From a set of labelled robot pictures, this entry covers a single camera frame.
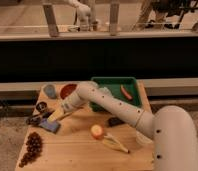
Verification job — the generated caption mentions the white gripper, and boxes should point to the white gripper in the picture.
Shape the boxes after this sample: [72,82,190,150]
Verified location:
[47,91,86,122]

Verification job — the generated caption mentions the black handled brush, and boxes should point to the black handled brush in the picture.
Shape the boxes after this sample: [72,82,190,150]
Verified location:
[26,112,51,126]

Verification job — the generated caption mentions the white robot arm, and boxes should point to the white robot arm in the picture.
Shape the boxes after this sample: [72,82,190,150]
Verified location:
[48,81,198,171]

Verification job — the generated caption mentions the small black metal cup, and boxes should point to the small black metal cup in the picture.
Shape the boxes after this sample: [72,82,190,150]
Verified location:
[36,102,47,113]

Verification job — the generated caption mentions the grey blue cup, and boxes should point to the grey blue cup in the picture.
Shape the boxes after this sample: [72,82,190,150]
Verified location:
[43,84,57,99]

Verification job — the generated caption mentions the clear plastic cup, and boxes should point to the clear plastic cup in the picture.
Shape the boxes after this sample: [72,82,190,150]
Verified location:
[136,132,153,146]

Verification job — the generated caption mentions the blue sponge block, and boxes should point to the blue sponge block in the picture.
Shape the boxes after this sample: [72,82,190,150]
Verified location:
[39,118,60,133]

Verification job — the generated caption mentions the red bowl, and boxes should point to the red bowl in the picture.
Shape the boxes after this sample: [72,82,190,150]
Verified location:
[60,84,77,99]

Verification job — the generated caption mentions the wooden table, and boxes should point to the wooden table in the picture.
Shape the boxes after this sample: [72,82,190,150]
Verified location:
[14,80,155,171]

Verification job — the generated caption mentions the dark grape bunch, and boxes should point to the dark grape bunch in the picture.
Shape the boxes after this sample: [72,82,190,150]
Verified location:
[19,132,42,168]

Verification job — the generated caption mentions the red yellow apple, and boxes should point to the red yellow apple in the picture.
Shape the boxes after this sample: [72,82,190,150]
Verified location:
[91,125,104,140]

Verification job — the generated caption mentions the black rectangular block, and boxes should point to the black rectangular block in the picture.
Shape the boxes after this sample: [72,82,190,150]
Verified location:
[107,117,124,127]

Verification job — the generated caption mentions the yellow banana peel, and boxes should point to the yellow banana peel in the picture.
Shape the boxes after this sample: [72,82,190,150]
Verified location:
[102,134,130,154]

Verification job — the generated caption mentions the green plastic tray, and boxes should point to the green plastic tray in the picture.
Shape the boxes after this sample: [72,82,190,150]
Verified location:
[91,77,142,107]

